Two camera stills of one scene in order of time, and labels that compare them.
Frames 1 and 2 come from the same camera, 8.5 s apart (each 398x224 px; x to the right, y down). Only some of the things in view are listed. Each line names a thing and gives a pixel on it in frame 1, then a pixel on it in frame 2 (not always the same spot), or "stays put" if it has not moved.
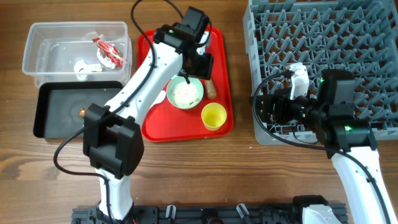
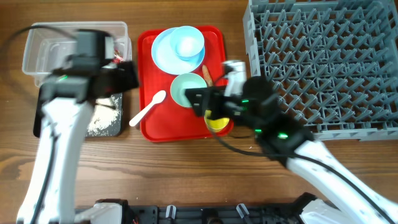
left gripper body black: [198, 66] → [122, 78]
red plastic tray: [165, 122] stays put
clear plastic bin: [78, 51] stays put
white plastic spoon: [159, 99] stays put
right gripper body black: [288, 109] → [228, 106]
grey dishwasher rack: [360, 37] stays put
